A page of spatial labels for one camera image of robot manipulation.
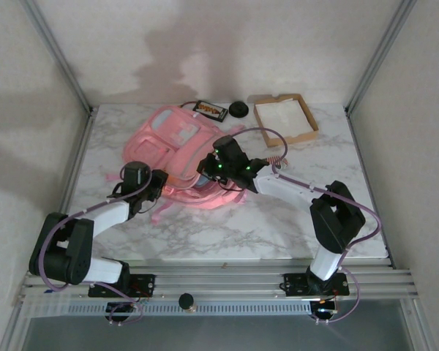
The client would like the aluminium frame post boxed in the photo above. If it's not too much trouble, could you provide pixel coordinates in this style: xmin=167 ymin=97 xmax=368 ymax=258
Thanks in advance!
xmin=21 ymin=0 xmax=95 ymax=114
xmin=345 ymin=0 xmax=419 ymax=115

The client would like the stars and stripes pouch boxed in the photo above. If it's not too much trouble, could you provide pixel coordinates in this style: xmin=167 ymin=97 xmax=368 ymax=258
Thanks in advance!
xmin=266 ymin=155 xmax=289 ymax=170

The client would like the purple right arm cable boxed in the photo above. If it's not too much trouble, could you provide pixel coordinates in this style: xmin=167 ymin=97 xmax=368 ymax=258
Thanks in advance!
xmin=228 ymin=127 xmax=383 ymax=325

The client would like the grey slotted cable duct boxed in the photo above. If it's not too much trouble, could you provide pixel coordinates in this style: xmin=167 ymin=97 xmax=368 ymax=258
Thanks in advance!
xmin=65 ymin=301 xmax=312 ymax=317

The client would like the pink backpack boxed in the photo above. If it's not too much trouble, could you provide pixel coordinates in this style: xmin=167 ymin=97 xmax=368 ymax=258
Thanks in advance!
xmin=105 ymin=105 xmax=247 ymax=224

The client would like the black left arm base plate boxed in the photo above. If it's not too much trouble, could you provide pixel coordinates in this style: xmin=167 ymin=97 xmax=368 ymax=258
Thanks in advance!
xmin=88 ymin=273 xmax=157 ymax=298

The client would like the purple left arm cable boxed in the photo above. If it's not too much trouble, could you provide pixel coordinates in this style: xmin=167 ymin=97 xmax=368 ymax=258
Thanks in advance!
xmin=38 ymin=166 xmax=154 ymax=325

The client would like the black round cap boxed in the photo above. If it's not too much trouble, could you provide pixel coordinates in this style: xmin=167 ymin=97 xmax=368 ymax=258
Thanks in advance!
xmin=229 ymin=102 xmax=249 ymax=118

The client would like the aluminium rail frame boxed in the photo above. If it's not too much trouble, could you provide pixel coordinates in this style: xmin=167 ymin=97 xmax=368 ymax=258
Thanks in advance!
xmin=20 ymin=257 xmax=420 ymax=312

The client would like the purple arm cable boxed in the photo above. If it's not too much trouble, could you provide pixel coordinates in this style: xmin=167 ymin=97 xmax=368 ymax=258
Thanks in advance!
xmin=228 ymin=127 xmax=383 ymax=325
xmin=38 ymin=166 xmax=154 ymax=325

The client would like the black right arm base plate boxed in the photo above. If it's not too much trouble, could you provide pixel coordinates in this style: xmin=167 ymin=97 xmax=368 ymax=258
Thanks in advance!
xmin=283 ymin=272 xmax=349 ymax=297

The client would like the black knob on brass stem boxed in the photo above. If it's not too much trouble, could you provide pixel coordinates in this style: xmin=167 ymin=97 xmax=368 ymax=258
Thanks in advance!
xmin=178 ymin=292 xmax=197 ymax=314

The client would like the grey metal panel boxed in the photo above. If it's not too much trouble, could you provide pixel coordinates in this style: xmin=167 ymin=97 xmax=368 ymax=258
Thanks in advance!
xmin=21 ymin=316 xmax=414 ymax=351

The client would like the white paper sheet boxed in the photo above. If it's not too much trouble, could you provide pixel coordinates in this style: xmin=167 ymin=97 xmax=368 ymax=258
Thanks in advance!
xmin=258 ymin=100 xmax=312 ymax=135

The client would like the black controller board with LEDs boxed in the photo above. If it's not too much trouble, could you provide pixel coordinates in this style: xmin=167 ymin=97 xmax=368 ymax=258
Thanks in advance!
xmin=105 ymin=299 xmax=144 ymax=325
xmin=310 ymin=298 xmax=340 ymax=323

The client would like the brown cardboard tray box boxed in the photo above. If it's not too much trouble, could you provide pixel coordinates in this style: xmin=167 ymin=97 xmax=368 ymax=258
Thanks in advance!
xmin=253 ymin=94 xmax=319 ymax=148

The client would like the aluminium side rail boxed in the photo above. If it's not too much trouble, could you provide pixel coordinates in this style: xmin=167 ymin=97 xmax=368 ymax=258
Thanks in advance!
xmin=40 ymin=107 xmax=98 ymax=271

